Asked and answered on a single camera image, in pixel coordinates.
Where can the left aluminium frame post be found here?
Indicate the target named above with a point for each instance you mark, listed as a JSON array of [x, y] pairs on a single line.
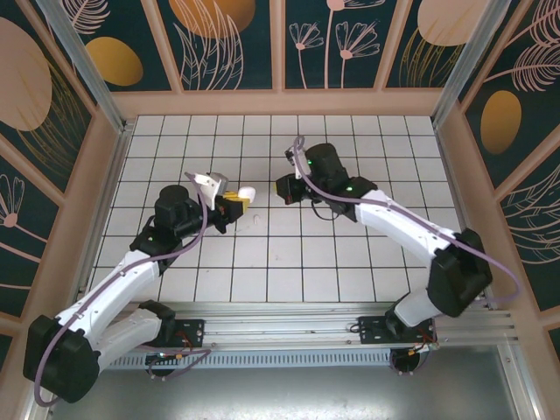
[[81, 65]]

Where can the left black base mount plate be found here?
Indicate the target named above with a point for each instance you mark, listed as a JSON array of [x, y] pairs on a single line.
[[192, 332]]

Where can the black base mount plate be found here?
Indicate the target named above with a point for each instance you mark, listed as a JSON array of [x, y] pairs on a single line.
[[372, 332], [192, 332]]

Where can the white earbud charging case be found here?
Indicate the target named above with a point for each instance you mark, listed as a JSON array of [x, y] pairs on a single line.
[[247, 191]]

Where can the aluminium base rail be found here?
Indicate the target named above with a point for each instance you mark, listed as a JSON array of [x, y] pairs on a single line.
[[280, 326]]

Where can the right aluminium frame post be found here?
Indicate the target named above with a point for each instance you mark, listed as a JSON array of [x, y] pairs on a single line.
[[464, 65]]

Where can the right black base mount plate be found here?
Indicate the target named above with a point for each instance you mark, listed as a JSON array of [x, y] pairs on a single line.
[[372, 332]]

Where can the grey metal sheet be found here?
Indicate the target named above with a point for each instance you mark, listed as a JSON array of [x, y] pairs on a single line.
[[280, 394]]

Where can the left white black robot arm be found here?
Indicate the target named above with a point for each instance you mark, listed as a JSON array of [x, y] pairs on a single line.
[[118, 289]]

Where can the aluminium frame post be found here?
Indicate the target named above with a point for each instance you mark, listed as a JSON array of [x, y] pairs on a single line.
[[464, 65], [81, 65]]

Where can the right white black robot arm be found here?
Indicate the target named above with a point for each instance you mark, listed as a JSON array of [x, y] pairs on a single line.
[[402, 223]]

